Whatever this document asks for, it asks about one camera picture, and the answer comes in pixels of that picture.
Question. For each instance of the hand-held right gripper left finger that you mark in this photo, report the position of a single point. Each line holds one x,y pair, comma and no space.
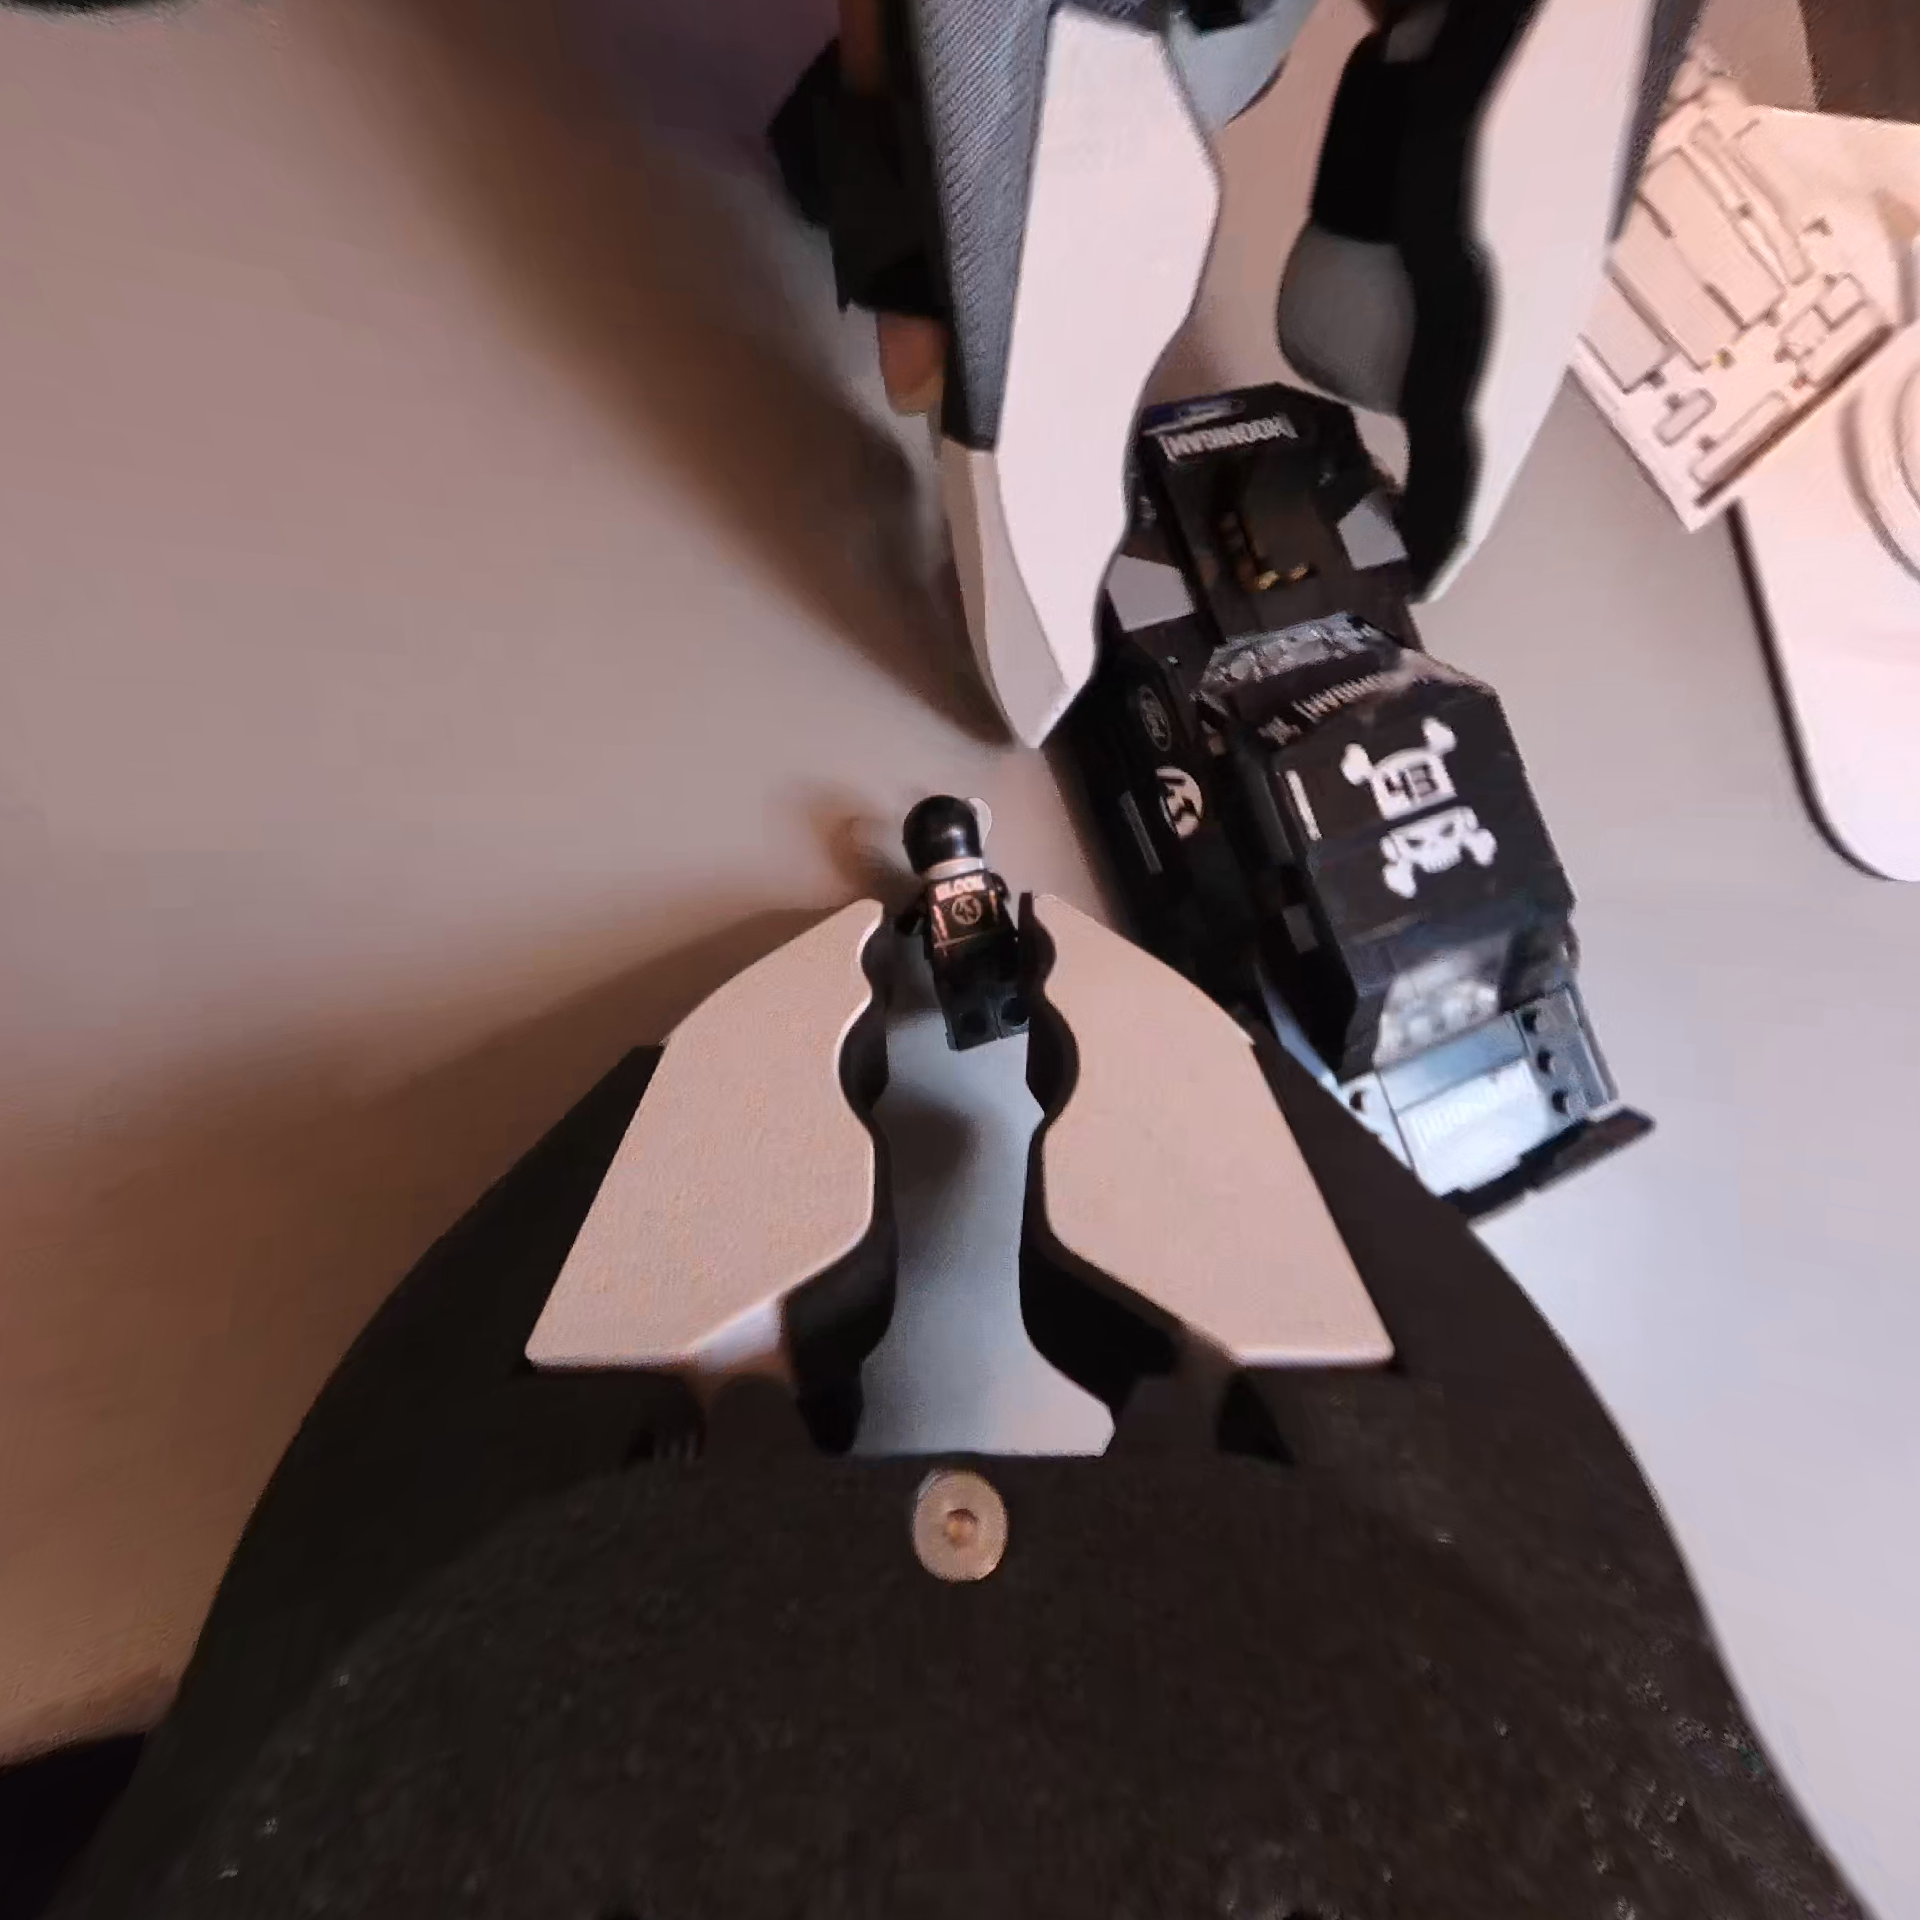
721,1201

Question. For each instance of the white booklet stand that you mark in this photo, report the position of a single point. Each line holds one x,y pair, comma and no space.
1861,661

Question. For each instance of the black lego car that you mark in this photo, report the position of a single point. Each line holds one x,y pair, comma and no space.
1411,840

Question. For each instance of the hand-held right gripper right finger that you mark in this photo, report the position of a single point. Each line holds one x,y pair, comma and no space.
1201,1201

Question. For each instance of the small black lego piece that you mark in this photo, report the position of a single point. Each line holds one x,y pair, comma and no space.
967,930

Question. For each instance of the white sticker sheet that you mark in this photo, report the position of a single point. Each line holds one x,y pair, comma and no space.
1740,301

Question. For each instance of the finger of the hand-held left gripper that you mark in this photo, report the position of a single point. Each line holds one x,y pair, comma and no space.
1560,210
1080,301

